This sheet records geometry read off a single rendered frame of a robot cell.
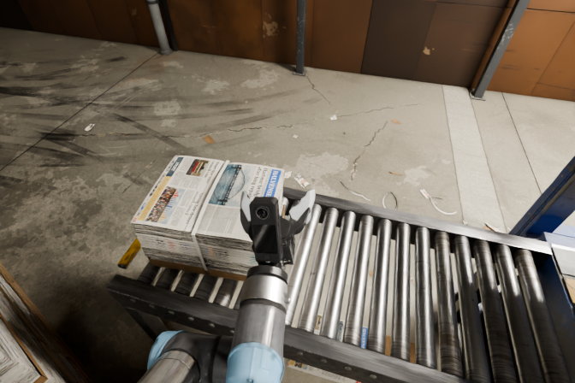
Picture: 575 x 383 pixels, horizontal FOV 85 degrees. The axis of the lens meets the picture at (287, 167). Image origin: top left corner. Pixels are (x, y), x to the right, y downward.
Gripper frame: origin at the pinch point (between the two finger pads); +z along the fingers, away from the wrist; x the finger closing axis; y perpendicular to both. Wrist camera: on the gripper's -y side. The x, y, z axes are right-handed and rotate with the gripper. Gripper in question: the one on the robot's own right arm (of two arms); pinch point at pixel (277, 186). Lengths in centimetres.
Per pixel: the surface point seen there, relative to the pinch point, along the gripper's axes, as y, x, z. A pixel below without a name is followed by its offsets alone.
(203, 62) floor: 105, -143, 305
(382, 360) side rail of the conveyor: 47, 22, -18
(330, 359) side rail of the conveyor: 46, 9, -19
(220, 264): 31.7, -22.0, -0.4
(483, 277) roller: 53, 56, 8
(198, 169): 16.6, -30.8, 23.9
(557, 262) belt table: 55, 81, 15
